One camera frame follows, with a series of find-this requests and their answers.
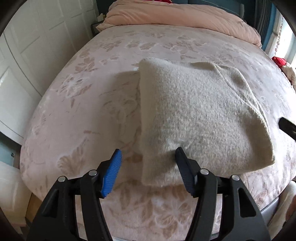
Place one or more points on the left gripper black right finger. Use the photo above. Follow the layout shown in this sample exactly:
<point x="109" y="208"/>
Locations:
<point x="240" y="217"/>

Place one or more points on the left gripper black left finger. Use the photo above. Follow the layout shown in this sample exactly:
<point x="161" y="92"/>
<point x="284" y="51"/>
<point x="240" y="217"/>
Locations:
<point x="56" y="217"/>

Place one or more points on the cream knitted sweater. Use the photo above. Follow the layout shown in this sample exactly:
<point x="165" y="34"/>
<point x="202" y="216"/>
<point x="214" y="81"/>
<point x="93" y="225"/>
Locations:
<point x="209" y="111"/>

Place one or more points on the red plush toy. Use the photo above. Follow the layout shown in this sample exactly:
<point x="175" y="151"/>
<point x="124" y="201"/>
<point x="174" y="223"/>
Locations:
<point x="280" y="62"/>

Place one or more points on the pink butterfly bed blanket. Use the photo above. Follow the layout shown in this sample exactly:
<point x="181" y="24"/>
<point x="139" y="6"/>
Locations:
<point x="93" y="107"/>

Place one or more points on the pink folded duvet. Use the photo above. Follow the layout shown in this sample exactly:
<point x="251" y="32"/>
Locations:
<point x="186" y="15"/>

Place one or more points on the red pillow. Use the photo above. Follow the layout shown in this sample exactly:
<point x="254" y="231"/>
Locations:
<point x="165" y="1"/>

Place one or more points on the white wardrobe doors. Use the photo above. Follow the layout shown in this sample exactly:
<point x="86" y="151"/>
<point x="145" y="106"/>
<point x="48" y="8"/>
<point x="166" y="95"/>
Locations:
<point x="37" y="43"/>

